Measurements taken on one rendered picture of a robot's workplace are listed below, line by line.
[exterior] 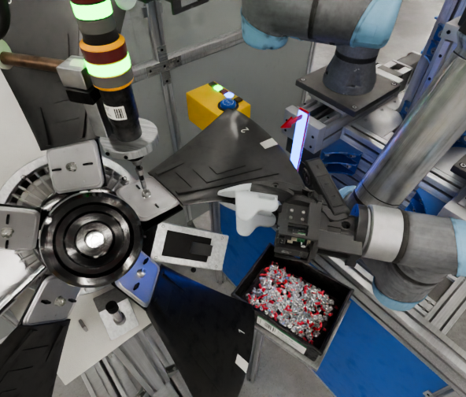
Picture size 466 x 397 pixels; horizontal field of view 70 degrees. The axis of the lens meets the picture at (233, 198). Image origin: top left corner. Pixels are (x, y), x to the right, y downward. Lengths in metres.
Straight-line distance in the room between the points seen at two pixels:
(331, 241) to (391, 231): 0.08
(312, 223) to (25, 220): 0.36
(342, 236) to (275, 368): 1.20
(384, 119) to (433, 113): 0.64
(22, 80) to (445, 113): 0.56
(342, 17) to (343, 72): 0.53
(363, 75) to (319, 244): 0.68
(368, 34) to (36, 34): 0.43
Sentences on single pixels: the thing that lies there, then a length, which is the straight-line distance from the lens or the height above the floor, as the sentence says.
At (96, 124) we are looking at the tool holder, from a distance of 0.43.
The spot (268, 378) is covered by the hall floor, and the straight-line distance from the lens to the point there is 1.61.
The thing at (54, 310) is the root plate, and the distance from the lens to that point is 0.53.
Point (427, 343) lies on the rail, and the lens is 0.85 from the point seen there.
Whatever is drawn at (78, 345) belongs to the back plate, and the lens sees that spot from 0.78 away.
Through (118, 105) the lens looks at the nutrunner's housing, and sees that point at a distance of 0.40.
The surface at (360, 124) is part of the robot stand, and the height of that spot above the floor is 0.95.
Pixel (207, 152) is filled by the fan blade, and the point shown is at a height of 1.19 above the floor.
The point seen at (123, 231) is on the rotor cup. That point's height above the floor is 1.21.
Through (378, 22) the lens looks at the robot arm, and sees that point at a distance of 0.52.
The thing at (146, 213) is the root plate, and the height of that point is 1.20.
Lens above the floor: 1.56
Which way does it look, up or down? 49 degrees down
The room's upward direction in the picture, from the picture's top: straight up
